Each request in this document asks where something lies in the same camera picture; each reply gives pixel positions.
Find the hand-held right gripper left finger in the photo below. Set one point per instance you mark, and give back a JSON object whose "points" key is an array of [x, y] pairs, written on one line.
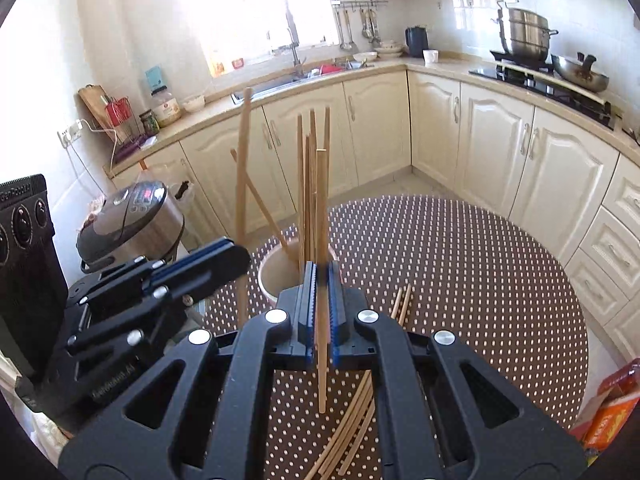
{"points": [[309, 310]]}

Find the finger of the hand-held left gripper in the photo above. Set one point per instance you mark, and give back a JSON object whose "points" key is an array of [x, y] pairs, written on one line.
{"points": [[210, 280], [200, 255]]}

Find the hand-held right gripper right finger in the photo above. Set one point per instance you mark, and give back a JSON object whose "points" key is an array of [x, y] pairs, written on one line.
{"points": [[335, 310]]}

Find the pink cup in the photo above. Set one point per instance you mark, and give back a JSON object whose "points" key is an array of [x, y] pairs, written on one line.
{"points": [[275, 272]]}

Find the wooden chopstick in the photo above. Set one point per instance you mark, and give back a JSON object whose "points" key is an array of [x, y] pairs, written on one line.
{"points": [[321, 200], [245, 160]]}

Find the pile of wooden chopsticks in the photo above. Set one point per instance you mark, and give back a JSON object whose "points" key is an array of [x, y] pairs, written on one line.
{"points": [[345, 420]]}

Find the bundle of wooden chopsticks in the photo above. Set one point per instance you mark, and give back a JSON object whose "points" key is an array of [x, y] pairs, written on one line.
{"points": [[300, 185]]}

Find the plastic bag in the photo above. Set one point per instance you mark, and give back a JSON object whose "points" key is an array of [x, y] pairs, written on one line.
{"points": [[182, 197]]}

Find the grey rice cooker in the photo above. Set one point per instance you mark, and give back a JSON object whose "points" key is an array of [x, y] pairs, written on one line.
{"points": [[130, 220]]}

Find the purple cloth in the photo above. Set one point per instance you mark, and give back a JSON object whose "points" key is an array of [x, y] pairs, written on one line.
{"points": [[127, 150]]}

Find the dark jar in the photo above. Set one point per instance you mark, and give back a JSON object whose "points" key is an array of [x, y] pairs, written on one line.
{"points": [[149, 122]]}

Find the round polka dot table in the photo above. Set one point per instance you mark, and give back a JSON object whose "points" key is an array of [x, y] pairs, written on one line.
{"points": [[475, 285]]}

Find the small white bowl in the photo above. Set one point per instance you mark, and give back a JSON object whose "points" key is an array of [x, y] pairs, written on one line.
{"points": [[193, 104]]}

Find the white label jar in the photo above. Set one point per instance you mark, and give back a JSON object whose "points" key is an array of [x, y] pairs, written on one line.
{"points": [[166, 107]]}

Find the red rack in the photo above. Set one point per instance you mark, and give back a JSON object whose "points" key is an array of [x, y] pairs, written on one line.
{"points": [[118, 112]]}

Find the wooden cutting board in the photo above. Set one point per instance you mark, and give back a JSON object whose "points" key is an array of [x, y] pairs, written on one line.
{"points": [[92, 102]]}

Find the blue carton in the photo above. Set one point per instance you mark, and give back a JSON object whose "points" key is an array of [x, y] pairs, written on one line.
{"points": [[155, 79]]}

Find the orange bottle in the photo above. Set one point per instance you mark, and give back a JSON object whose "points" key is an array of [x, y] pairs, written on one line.
{"points": [[217, 66]]}

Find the steel sink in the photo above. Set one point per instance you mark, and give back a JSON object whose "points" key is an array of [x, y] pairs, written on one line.
{"points": [[285, 82]]}

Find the small red lid jar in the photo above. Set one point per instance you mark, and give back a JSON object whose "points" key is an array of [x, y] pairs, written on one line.
{"points": [[237, 64]]}

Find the steel faucet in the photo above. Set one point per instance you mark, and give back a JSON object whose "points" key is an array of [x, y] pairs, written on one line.
{"points": [[296, 50]]}

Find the red dish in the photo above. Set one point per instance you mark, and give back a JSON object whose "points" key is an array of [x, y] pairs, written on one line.
{"points": [[331, 68]]}

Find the kitchen window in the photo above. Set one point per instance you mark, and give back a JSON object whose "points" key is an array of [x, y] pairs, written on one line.
{"points": [[250, 5]]}

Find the stack of plates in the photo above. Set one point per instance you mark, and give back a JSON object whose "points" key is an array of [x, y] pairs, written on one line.
{"points": [[389, 50]]}

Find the white cup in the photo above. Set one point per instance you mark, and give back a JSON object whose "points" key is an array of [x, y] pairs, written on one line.
{"points": [[431, 56]]}

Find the black electric kettle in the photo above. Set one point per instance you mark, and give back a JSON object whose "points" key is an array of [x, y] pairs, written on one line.
{"points": [[416, 42]]}

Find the orange bag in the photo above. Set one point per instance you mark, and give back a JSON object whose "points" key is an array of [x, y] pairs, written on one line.
{"points": [[615, 420]]}

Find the black gas stove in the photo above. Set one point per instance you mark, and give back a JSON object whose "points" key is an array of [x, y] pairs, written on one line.
{"points": [[545, 82]]}

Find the steel steamer pot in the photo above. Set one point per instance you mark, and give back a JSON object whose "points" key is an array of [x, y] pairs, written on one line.
{"points": [[525, 32]]}

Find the steel wok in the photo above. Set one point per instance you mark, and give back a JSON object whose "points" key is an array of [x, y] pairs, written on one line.
{"points": [[580, 75]]}

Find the wall outlet with charger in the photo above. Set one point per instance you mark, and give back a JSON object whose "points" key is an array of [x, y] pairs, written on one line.
{"points": [[70, 133]]}

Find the utensil rail with hanging utensils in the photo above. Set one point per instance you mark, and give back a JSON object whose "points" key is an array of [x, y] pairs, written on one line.
{"points": [[360, 7]]}

